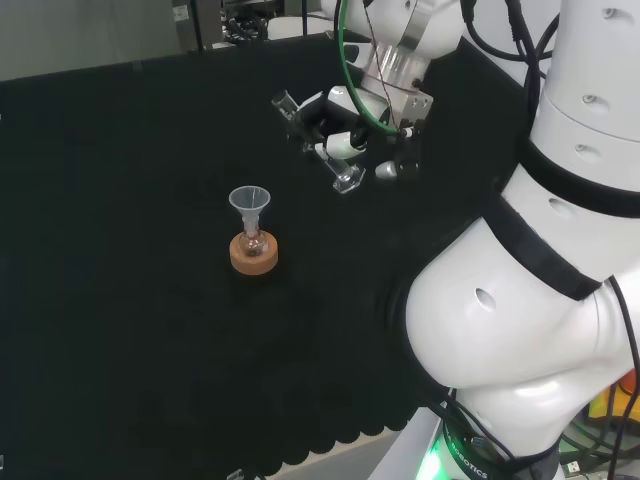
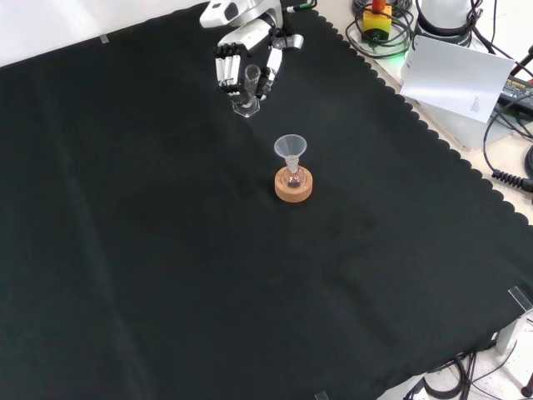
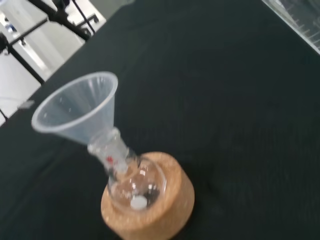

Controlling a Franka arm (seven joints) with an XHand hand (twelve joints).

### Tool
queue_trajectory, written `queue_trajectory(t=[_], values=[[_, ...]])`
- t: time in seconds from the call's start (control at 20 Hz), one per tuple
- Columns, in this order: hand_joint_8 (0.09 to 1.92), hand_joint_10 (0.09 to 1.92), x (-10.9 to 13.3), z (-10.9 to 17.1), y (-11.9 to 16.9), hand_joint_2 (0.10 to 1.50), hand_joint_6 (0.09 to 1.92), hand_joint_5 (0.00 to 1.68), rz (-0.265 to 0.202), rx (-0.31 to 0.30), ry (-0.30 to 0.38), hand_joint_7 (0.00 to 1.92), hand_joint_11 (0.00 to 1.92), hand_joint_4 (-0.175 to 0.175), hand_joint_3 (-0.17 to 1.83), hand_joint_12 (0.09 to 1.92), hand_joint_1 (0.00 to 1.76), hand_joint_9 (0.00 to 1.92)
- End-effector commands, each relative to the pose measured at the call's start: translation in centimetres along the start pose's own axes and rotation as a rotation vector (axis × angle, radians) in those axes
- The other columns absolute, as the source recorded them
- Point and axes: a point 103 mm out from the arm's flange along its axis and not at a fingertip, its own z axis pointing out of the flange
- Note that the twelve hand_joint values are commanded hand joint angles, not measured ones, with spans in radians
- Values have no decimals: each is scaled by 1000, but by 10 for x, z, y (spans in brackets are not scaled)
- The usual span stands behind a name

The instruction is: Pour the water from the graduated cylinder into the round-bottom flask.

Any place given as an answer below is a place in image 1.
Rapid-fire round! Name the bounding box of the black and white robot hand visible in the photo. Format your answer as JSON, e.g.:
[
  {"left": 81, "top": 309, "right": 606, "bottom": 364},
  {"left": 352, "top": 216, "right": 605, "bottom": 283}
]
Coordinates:
[{"left": 294, "top": 85, "right": 397, "bottom": 161}]

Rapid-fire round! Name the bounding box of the clear glass graduated cylinder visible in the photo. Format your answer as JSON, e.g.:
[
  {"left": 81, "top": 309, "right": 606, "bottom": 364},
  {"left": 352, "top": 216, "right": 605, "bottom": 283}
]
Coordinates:
[{"left": 271, "top": 89, "right": 367, "bottom": 195}]

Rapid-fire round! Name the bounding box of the small glass round-bottom flask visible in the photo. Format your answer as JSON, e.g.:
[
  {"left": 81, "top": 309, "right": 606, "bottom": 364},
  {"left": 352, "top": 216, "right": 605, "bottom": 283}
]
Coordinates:
[{"left": 238, "top": 220, "right": 267, "bottom": 259}]

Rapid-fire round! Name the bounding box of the clear plastic funnel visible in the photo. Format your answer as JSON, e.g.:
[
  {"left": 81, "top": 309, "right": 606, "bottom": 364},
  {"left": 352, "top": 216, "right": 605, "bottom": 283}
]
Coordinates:
[{"left": 228, "top": 186, "right": 272, "bottom": 235}]

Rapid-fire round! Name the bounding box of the black bench cloth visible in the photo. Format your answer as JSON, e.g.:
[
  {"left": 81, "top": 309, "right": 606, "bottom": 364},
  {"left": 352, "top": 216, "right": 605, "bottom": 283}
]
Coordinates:
[{"left": 0, "top": 29, "right": 532, "bottom": 477}]

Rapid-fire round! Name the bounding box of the yellow stop button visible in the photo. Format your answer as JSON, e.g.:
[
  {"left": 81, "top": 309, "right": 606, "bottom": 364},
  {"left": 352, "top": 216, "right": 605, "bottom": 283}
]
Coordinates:
[{"left": 587, "top": 369, "right": 640, "bottom": 427}]

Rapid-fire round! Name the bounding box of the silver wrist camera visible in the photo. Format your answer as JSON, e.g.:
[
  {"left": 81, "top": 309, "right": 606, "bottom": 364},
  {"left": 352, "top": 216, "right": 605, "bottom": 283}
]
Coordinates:
[{"left": 374, "top": 142, "right": 422, "bottom": 181}]

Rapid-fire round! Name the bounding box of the green cable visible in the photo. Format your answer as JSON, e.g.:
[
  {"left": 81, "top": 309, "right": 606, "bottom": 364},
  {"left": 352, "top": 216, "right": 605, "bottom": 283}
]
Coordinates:
[{"left": 334, "top": 0, "right": 404, "bottom": 136}]

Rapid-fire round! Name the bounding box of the brown cork ring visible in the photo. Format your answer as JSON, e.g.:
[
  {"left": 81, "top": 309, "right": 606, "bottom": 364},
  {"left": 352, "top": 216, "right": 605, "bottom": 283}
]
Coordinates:
[{"left": 228, "top": 230, "right": 279, "bottom": 275}]

